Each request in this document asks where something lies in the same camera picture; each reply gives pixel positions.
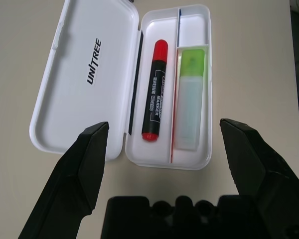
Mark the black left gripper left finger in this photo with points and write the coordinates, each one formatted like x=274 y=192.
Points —
x=74 y=186

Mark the white plastic pencil case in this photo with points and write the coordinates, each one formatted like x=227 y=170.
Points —
x=77 y=99

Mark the black marker with red cap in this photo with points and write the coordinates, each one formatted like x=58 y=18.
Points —
x=155 y=99

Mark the green capped highlighter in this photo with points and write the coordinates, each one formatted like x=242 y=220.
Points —
x=190 y=99

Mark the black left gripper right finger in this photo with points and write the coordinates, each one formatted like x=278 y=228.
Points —
x=264 y=179

